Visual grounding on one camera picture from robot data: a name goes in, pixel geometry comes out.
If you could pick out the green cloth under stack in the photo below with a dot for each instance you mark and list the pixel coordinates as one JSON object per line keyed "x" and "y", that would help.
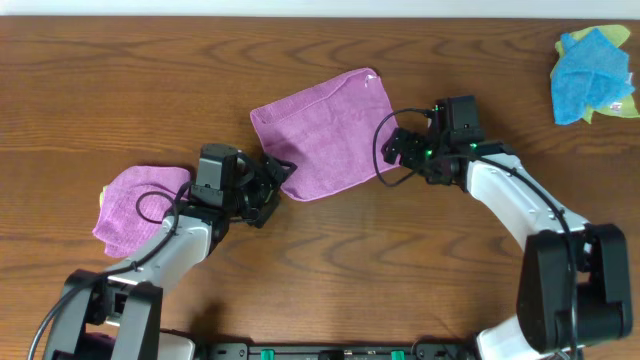
{"x": 103, "y": 196}

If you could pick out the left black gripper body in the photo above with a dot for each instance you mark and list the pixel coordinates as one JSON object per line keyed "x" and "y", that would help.
{"x": 273, "y": 189}

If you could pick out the blue microfiber cloth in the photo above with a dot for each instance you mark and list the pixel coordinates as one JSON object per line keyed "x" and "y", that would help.
{"x": 587, "y": 75}

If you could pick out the folded purple cloth stack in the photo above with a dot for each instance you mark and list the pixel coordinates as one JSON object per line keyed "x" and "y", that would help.
{"x": 135, "y": 207}

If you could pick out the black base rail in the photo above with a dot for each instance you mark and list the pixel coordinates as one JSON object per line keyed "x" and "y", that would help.
{"x": 330, "y": 352}

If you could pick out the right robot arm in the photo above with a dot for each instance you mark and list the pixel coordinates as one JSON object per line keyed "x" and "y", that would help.
{"x": 574, "y": 288}

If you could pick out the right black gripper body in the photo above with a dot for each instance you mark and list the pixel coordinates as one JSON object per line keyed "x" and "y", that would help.
{"x": 424, "y": 156}

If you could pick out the purple microfiber cloth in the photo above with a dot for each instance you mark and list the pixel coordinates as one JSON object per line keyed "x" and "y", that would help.
{"x": 329, "y": 131}

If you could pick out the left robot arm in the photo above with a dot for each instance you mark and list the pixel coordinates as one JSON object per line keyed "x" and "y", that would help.
{"x": 116, "y": 314}

